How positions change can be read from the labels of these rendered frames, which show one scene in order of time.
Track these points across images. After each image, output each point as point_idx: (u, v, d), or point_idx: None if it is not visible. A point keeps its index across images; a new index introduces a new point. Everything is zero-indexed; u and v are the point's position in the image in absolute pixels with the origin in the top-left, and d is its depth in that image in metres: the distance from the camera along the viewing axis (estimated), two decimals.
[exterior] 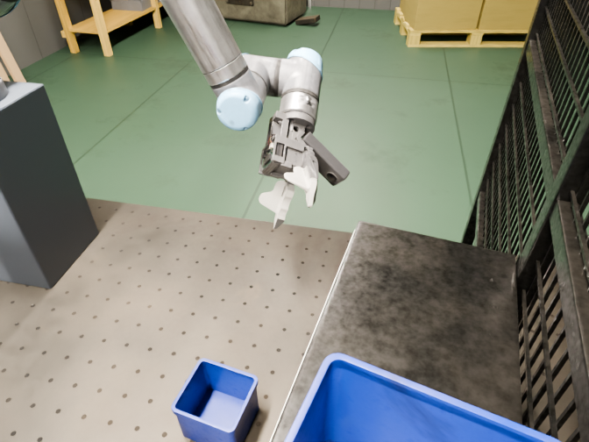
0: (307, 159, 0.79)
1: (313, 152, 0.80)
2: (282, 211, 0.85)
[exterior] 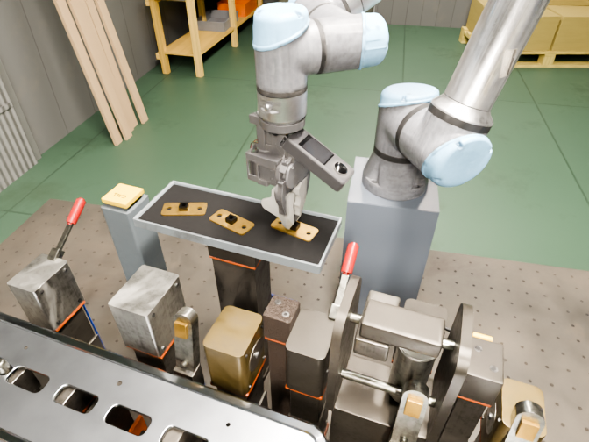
0: (279, 179, 0.70)
1: (284, 171, 0.68)
2: (295, 207, 0.78)
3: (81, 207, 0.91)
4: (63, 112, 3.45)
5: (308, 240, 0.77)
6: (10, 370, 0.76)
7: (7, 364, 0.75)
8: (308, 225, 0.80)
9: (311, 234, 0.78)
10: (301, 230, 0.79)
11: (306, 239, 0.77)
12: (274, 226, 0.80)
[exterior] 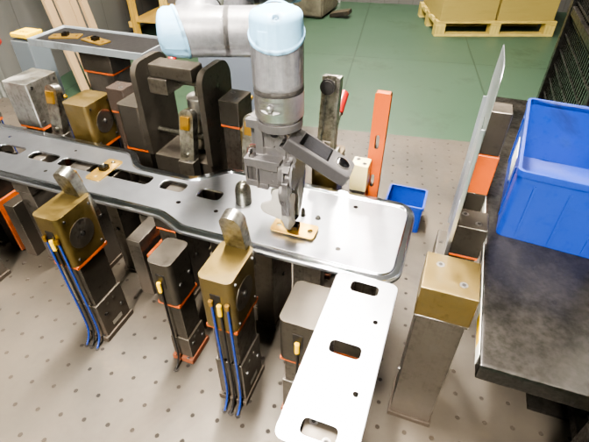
0: (281, 181, 0.70)
1: (287, 172, 0.68)
2: (294, 207, 0.78)
3: None
4: None
5: (311, 238, 0.78)
6: None
7: None
8: (308, 224, 0.81)
9: (313, 231, 0.79)
10: (301, 229, 0.79)
11: (309, 238, 0.78)
12: (274, 229, 0.79)
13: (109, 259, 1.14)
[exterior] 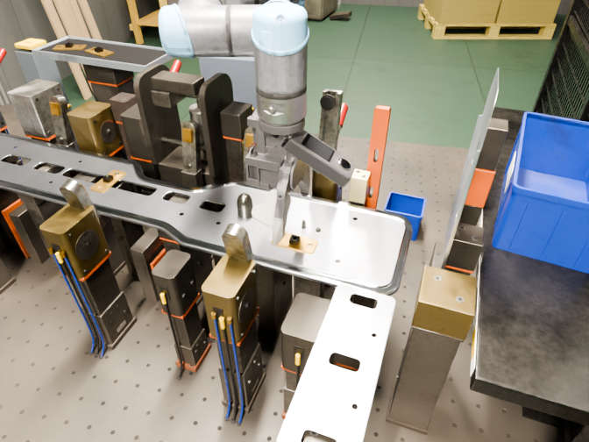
0: (282, 181, 0.70)
1: (288, 172, 0.68)
2: (302, 188, 0.81)
3: (3, 54, 1.28)
4: None
5: (311, 253, 0.80)
6: None
7: None
8: (308, 238, 0.83)
9: (313, 245, 0.81)
10: (301, 243, 0.82)
11: (309, 252, 0.80)
12: None
13: (113, 267, 1.16)
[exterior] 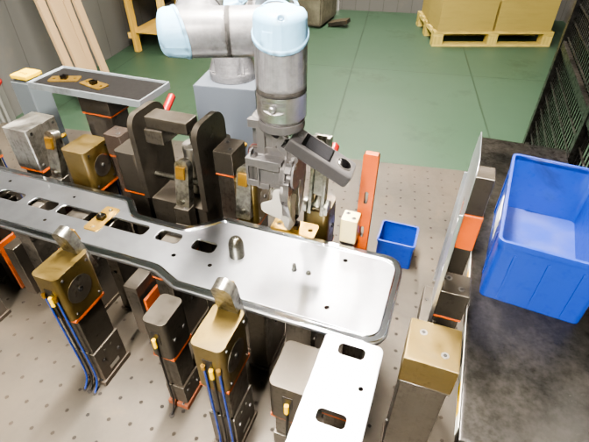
0: (283, 181, 0.69)
1: (289, 172, 0.68)
2: (294, 207, 0.78)
3: None
4: None
5: (312, 238, 0.77)
6: None
7: None
8: (308, 223, 0.80)
9: (313, 231, 0.79)
10: (301, 228, 0.79)
11: (310, 237, 0.77)
12: (274, 228, 0.79)
13: (108, 298, 1.17)
